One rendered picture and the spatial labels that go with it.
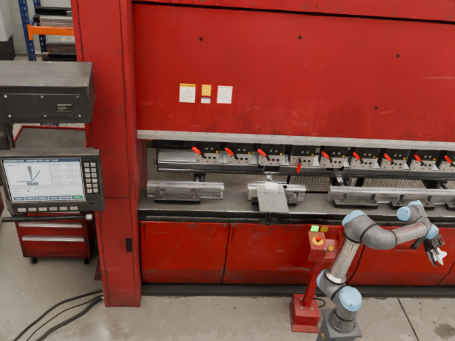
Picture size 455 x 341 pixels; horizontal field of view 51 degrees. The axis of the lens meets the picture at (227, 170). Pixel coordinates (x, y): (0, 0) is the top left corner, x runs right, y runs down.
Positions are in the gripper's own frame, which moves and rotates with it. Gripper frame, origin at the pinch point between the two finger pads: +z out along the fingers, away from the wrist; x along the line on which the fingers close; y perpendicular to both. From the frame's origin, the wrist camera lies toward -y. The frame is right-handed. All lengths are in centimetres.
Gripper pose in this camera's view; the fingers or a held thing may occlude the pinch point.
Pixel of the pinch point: (437, 264)
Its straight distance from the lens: 283.2
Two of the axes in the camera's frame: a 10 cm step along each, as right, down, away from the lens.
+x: -0.7, 3.7, 9.3
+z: 2.9, 9.0, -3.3
